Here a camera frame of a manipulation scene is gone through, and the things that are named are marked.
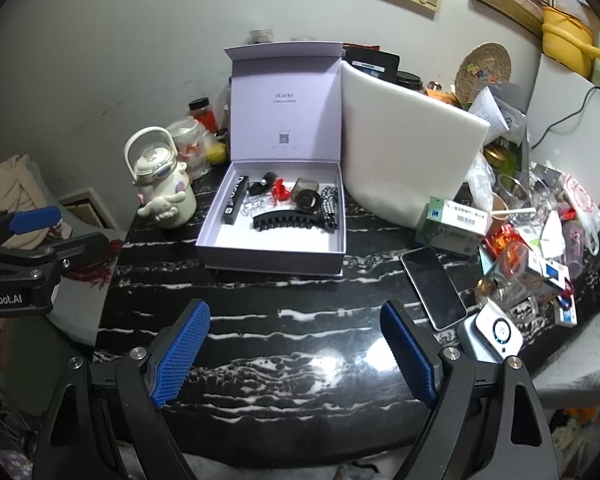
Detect black-lidded jar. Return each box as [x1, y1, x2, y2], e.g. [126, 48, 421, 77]
[396, 71, 423, 93]

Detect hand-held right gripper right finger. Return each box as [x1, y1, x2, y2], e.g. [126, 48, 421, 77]
[380, 300, 553, 480]

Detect beige cloth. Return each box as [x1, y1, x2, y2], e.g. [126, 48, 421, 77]
[0, 154, 48, 211]

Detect red hair clip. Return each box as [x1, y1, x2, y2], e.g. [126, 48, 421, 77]
[272, 177, 293, 206]

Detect white paper sheets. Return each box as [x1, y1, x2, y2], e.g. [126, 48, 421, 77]
[467, 85, 528, 146]

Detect black claw hair clip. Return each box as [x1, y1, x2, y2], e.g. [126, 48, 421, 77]
[251, 208, 326, 233]

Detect black strip with white print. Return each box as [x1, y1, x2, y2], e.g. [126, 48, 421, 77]
[222, 175, 251, 225]

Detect red-lidded jar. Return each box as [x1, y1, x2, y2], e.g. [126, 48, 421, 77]
[188, 97, 218, 133]

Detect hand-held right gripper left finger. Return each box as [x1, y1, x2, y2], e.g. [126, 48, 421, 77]
[32, 297, 212, 480]

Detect black flat box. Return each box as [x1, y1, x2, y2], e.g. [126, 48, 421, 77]
[342, 45, 401, 83]

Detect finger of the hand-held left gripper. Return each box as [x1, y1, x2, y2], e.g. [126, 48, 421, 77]
[0, 232, 110, 287]
[0, 205, 62, 254]

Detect cream character kettle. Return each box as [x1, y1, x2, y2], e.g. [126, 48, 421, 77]
[124, 126, 197, 229]

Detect red patterned cloth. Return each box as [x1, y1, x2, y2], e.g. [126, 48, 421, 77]
[55, 225, 126, 288]

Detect clear hair clip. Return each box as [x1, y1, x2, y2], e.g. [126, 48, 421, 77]
[240, 195, 281, 218]

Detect blue white small box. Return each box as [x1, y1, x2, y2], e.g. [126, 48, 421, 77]
[555, 295, 578, 326]
[527, 250, 566, 291]

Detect red snack packet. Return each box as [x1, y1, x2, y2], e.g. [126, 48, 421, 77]
[482, 222, 523, 256]

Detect black white checkered scrunchie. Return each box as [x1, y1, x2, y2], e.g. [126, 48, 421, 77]
[320, 185, 340, 233]

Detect glass mug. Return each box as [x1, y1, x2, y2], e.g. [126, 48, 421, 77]
[485, 242, 541, 311]

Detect pink white round package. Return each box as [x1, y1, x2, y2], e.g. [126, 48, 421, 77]
[560, 172, 598, 221]

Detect yellow-lidded jar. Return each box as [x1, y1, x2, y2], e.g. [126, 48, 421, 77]
[482, 145, 518, 173]

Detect clear glass cup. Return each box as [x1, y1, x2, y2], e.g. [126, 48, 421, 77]
[495, 174, 551, 221]

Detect black smartphone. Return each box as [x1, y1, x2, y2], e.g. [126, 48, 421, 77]
[400, 246, 468, 332]

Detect green white medicine box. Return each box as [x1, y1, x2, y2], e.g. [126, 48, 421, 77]
[415, 196, 492, 256]

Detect white power strip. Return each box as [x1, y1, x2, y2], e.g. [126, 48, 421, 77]
[456, 302, 525, 366]

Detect beige wooden frame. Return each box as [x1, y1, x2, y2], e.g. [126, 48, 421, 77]
[57, 187, 121, 231]

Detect black cable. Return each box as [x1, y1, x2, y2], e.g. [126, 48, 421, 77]
[530, 85, 600, 148]

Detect black ring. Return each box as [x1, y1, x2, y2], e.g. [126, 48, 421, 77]
[295, 189, 323, 211]

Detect white quilted blanket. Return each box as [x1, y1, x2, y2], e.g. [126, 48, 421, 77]
[530, 310, 600, 411]

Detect clear plastic container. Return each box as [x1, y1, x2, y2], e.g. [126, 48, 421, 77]
[166, 116, 212, 181]

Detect black bow pearl hair clip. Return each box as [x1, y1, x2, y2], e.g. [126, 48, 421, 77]
[247, 172, 278, 197]

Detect woven round coaster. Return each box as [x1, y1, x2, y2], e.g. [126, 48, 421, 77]
[454, 42, 512, 106]

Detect white foam board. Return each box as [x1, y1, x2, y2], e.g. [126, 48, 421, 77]
[341, 61, 492, 228]

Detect yellow pot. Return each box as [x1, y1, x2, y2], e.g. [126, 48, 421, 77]
[541, 5, 600, 78]

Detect lavender gift box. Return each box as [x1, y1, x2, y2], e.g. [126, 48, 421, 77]
[196, 42, 348, 277]

